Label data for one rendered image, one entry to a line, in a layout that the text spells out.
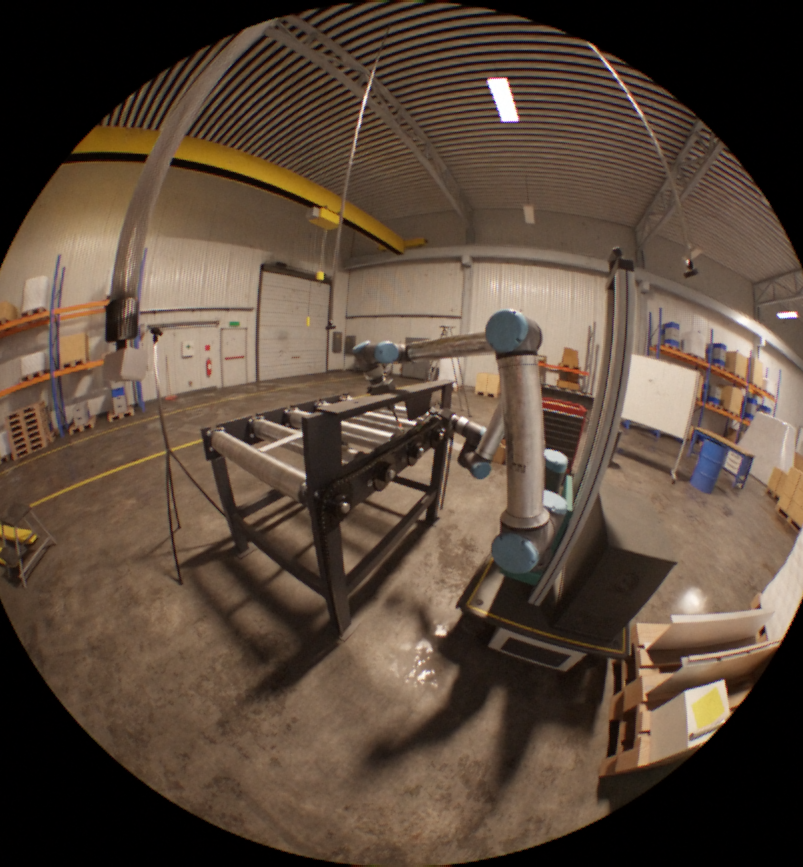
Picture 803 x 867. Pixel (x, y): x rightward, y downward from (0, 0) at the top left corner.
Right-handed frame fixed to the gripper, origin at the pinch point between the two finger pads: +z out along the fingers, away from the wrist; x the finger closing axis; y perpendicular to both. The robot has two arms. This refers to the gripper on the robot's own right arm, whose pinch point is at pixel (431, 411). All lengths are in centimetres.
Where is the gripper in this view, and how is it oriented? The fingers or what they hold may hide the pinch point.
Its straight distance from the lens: 140.8
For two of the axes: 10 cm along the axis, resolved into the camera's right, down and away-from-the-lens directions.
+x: -3.1, -4.4, -8.4
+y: 5.8, -7.9, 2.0
